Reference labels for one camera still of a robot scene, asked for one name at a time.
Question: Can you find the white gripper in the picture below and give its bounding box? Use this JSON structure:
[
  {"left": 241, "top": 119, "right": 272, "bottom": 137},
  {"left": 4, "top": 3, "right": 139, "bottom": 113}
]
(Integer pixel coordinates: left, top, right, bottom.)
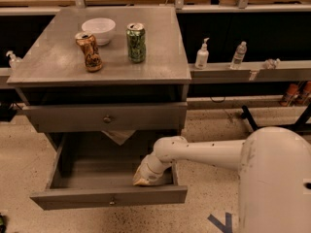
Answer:
[{"left": 133, "top": 154, "right": 171, "bottom": 186}]

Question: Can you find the grey drawer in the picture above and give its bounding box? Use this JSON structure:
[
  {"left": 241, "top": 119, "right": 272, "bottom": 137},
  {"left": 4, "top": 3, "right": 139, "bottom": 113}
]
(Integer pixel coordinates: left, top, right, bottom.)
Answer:
[
  {"left": 30, "top": 131, "right": 188, "bottom": 210},
  {"left": 23, "top": 102, "right": 187, "bottom": 133}
]

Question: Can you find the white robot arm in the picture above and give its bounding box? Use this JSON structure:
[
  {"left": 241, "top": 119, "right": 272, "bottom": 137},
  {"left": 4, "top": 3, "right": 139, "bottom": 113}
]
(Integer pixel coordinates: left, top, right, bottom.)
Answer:
[{"left": 133, "top": 127, "right": 311, "bottom": 233}]

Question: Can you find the beige paper in drawer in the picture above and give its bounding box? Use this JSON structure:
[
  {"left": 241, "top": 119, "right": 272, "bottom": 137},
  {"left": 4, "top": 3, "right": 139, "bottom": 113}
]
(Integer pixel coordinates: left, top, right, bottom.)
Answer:
[{"left": 104, "top": 130, "right": 135, "bottom": 146}]

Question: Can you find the grey top drawer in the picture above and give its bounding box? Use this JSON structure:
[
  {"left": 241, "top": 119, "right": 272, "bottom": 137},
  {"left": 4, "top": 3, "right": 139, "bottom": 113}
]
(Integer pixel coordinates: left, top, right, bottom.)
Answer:
[{"left": 23, "top": 102, "right": 187, "bottom": 133}]

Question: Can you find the grey drawer cabinet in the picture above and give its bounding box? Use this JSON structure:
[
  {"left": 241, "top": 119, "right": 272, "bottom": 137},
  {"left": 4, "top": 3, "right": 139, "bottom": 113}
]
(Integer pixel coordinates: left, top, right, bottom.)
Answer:
[{"left": 8, "top": 6, "right": 190, "bottom": 147}]

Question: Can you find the white pump lotion bottle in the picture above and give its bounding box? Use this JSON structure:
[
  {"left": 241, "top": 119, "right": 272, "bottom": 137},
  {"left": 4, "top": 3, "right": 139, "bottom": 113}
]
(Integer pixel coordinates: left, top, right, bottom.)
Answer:
[{"left": 194, "top": 38, "right": 209, "bottom": 69}]

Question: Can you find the green soda can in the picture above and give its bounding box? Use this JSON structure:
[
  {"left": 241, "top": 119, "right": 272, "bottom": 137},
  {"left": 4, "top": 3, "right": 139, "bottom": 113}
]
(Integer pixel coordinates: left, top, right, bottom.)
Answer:
[{"left": 126, "top": 22, "right": 146, "bottom": 63}]

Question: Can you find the crushed gold soda can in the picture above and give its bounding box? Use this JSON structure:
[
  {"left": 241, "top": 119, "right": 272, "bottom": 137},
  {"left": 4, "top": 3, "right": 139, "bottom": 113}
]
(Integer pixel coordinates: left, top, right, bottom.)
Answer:
[{"left": 75, "top": 31, "right": 103, "bottom": 72}]

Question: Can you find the clear plastic water bottle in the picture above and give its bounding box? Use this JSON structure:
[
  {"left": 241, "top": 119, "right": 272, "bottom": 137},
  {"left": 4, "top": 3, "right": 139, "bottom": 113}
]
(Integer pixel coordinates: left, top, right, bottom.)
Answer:
[{"left": 230, "top": 41, "right": 247, "bottom": 70}]

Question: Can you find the white bowl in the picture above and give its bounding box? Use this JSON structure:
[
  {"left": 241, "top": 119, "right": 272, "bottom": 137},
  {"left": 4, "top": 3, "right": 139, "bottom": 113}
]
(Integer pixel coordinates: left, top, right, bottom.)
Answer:
[{"left": 82, "top": 17, "right": 116, "bottom": 46}]

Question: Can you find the black metal stand leg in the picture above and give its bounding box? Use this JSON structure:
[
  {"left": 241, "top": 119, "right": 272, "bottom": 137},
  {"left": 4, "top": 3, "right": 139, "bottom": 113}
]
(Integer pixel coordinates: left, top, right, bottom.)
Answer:
[{"left": 240, "top": 104, "right": 311, "bottom": 134}]

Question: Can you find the clear pump sanitizer bottle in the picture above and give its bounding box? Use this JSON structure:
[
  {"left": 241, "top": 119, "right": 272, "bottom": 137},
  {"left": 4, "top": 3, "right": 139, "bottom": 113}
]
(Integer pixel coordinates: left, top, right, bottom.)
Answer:
[{"left": 6, "top": 50, "right": 21, "bottom": 69}]

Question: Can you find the crumpled plastic wrapper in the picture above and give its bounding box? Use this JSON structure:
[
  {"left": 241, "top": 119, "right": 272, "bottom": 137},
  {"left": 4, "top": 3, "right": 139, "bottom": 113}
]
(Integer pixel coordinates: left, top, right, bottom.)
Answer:
[{"left": 263, "top": 58, "right": 281, "bottom": 69}]

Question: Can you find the orange spray bottle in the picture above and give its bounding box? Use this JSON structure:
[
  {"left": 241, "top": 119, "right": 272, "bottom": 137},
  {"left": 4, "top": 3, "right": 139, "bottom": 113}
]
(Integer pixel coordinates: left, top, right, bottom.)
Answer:
[
  {"left": 295, "top": 81, "right": 311, "bottom": 105},
  {"left": 280, "top": 83, "right": 298, "bottom": 107}
]

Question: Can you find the grey metal rail shelf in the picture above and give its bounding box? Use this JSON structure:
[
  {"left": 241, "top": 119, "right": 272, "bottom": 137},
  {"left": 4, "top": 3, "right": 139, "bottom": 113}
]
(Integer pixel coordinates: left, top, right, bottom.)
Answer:
[{"left": 189, "top": 60, "right": 311, "bottom": 84}]

